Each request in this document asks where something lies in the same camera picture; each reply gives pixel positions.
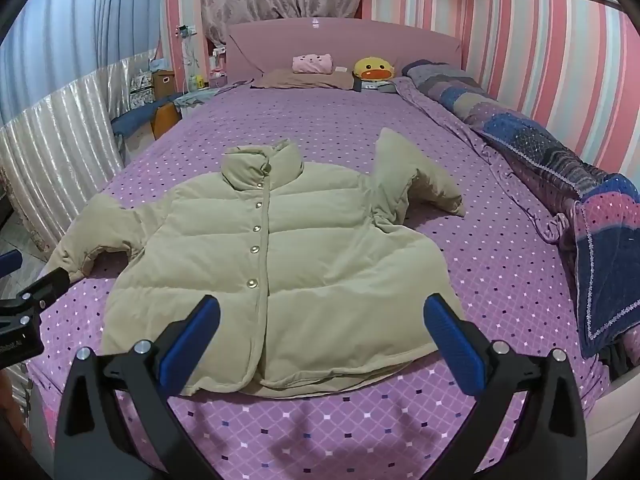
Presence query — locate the printed bag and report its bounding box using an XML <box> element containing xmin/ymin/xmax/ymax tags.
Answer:
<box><xmin>129</xmin><ymin>71</ymin><xmax>153</xmax><ymax>108</ymax></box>

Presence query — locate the silver pleated curtain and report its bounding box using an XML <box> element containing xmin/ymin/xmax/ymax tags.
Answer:
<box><xmin>0</xmin><ymin>47</ymin><xmax>163</xmax><ymax>256</ymax></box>

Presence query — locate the orange wooden chair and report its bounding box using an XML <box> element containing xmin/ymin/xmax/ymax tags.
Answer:
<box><xmin>151</xmin><ymin>105</ymin><xmax>180</xmax><ymax>141</ymax></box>

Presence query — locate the teal cloth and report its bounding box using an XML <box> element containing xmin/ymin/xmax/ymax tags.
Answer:
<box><xmin>175</xmin><ymin>86</ymin><xmax>236</xmax><ymax>108</ymax></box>

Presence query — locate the purple diamond-pattern bed cover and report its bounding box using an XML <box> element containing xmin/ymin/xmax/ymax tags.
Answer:
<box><xmin>25</xmin><ymin>80</ymin><xmax>613</xmax><ymax>480</ymax></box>

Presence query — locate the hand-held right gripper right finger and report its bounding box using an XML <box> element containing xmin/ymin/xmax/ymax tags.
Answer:
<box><xmin>423</xmin><ymin>292</ymin><xmax>588</xmax><ymax>480</ymax></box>

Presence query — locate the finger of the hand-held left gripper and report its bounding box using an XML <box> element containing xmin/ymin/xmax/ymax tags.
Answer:
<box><xmin>0</xmin><ymin>250</ymin><xmax>24</xmax><ymax>278</ymax></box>
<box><xmin>0</xmin><ymin>267</ymin><xmax>71</xmax><ymax>317</ymax></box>

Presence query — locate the brown pillow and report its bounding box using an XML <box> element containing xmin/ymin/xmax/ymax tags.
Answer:
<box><xmin>250</xmin><ymin>67</ymin><xmax>357</xmax><ymax>92</ymax></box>

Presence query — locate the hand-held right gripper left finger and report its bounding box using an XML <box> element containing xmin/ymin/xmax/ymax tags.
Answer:
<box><xmin>54</xmin><ymin>294</ymin><xmax>222</xmax><ymax>480</ymax></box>

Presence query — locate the cardboard box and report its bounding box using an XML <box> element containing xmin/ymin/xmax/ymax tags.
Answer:
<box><xmin>151</xmin><ymin>70</ymin><xmax>176</xmax><ymax>98</ymax></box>

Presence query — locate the pink folded cloth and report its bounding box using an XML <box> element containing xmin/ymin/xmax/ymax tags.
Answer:
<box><xmin>292</xmin><ymin>53</ymin><xmax>334</xmax><ymax>75</ymax></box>

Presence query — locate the pink bed headboard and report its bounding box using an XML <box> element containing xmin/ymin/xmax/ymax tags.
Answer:
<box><xmin>226</xmin><ymin>17</ymin><xmax>463</xmax><ymax>83</ymax></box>

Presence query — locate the beige puffer jacket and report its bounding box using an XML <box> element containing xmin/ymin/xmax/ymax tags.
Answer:
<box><xmin>44</xmin><ymin>127</ymin><xmax>467</xmax><ymax>400</ymax></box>

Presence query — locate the patchwork quilt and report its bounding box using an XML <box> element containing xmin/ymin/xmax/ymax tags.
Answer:
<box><xmin>400</xmin><ymin>61</ymin><xmax>640</xmax><ymax>361</ymax></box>

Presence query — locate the yellow duck plush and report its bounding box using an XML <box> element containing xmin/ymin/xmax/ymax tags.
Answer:
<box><xmin>353</xmin><ymin>57</ymin><xmax>396</xmax><ymax>82</ymax></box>

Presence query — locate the blue cloth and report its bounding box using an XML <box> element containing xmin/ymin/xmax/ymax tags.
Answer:
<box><xmin>111</xmin><ymin>92</ymin><xmax>181</xmax><ymax>136</ymax></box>

